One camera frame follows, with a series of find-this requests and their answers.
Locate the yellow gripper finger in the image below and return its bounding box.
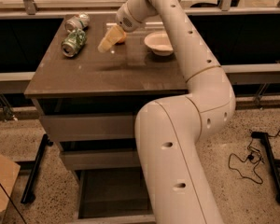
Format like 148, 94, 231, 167
98, 25, 124, 53

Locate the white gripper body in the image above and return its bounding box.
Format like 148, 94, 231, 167
116, 0, 157, 33

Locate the orange fruit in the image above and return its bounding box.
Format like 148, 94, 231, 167
117, 32, 127, 44

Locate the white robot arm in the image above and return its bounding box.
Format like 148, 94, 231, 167
98, 0, 235, 224

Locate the dark brown drawer cabinet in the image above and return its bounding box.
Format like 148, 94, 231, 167
23, 13, 190, 224

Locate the top drawer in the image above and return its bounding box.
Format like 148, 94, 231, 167
40, 114, 134, 142

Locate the middle drawer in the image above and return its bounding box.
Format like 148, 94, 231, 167
60, 149, 140, 171

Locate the open bottom drawer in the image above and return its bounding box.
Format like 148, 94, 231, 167
71, 167, 156, 224

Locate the white paper bowl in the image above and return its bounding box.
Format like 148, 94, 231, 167
144, 31, 174, 56

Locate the green crushed soda can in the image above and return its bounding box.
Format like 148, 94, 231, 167
61, 29, 87, 57

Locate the cardboard box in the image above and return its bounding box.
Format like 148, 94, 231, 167
0, 154, 20, 224

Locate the black left table leg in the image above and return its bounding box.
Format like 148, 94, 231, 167
21, 133, 52, 204

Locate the black table leg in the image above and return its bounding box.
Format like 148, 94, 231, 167
21, 133, 52, 204
251, 132, 280, 204

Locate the black right table leg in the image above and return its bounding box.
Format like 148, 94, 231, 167
251, 132, 280, 204

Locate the thin black cable left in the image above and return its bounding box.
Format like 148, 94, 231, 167
0, 170, 28, 224

